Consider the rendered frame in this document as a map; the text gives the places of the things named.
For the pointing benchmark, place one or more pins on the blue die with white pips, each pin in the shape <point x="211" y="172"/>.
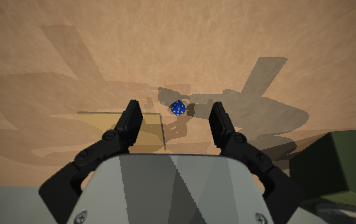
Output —
<point x="178" y="108"/>

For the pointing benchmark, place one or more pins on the tan mat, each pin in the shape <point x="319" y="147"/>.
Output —
<point x="150" y="136"/>

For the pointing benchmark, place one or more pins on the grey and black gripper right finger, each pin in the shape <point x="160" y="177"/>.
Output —
<point x="282" y="195"/>

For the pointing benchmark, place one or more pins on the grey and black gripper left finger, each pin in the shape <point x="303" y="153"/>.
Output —
<point x="61" y="191"/>

